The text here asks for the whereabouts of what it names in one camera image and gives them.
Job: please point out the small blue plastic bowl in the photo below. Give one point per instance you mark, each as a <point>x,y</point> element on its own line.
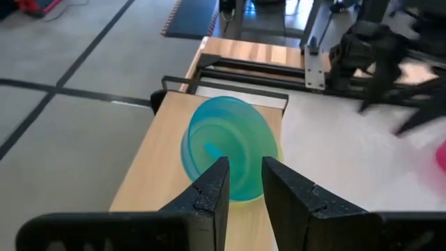
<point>237,129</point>

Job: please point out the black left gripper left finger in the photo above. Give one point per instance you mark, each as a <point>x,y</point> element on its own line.
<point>195,226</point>

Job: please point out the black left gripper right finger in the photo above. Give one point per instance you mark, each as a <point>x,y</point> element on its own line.
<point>306,223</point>

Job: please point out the wooden shelf with black frame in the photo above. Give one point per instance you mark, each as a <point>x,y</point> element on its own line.
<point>163,146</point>

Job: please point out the silver metal rig post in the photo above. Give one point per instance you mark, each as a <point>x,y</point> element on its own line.
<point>314,69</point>

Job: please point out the wooden platform with black rails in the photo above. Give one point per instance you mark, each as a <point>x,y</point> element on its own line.
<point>251,50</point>

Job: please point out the red object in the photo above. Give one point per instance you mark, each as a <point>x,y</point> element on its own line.
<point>35,5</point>

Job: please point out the dark blue floor mat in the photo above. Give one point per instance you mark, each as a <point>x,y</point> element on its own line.
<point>191,17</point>

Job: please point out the small yellow plastic bowl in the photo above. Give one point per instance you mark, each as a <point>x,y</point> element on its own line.
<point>245,203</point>

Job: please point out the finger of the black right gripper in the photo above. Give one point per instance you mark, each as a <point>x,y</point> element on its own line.
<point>380,87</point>
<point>423,108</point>

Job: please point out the small pink plastic bowl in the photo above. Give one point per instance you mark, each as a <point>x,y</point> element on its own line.
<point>442,157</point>

